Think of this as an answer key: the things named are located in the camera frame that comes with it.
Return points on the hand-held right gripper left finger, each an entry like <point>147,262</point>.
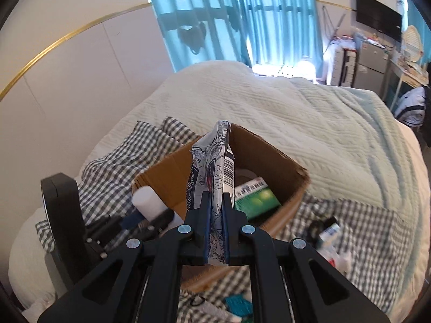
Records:
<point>204,239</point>

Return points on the floral print tissue packet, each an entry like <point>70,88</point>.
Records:
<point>208,161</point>

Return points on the dark garment behind curtain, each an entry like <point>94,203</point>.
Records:
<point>192,37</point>

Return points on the white textured quilt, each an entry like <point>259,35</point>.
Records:
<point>286,114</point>

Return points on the white flat strip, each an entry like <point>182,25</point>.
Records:
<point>219,311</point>

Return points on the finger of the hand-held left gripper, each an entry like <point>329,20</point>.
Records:
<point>133,221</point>
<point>160,223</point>

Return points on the blue and white small box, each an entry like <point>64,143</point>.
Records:
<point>330,230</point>

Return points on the teal packet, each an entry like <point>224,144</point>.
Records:
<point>239,304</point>

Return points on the white desk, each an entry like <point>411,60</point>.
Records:
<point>395,80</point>

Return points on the grey checked cloth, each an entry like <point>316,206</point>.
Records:
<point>111,171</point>

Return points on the green medicine box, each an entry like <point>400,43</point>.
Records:
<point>257,198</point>

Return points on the grey small fridge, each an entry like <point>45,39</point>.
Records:
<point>370,64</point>

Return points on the teal sheer curtain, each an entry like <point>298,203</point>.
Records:
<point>279,16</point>
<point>188,3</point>

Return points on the white round lattice panel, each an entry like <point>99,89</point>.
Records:
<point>413,45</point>

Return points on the white plastic bottle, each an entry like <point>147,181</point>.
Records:
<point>148,202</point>

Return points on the white bedding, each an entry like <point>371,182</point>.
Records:
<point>30,259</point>

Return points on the white and navy jacket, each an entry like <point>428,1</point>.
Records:
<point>410,107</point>

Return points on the black wall television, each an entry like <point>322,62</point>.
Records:
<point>377,16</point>

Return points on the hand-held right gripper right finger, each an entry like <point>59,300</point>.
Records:
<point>225,239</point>

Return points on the brown cardboard box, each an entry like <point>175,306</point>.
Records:
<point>262,161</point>

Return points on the white drawer unit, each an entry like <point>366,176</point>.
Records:
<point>336,67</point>

